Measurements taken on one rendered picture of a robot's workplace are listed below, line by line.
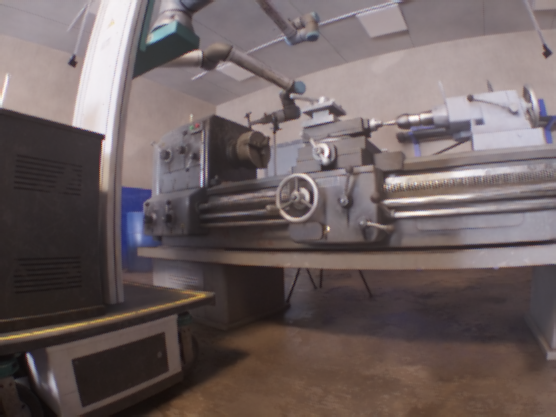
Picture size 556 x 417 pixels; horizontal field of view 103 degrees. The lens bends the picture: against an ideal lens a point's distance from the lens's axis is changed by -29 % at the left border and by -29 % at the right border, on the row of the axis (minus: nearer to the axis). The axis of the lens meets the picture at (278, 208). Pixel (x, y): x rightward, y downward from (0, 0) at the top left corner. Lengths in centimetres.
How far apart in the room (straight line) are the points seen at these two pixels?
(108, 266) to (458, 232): 129
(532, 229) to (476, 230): 24
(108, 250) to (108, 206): 14
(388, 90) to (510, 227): 405
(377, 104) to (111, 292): 463
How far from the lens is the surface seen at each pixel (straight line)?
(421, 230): 132
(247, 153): 191
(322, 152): 121
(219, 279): 177
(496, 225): 131
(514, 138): 145
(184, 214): 184
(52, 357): 81
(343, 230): 123
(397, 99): 501
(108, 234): 106
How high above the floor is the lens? 55
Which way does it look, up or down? 5 degrees up
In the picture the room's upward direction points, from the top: 1 degrees counter-clockwise
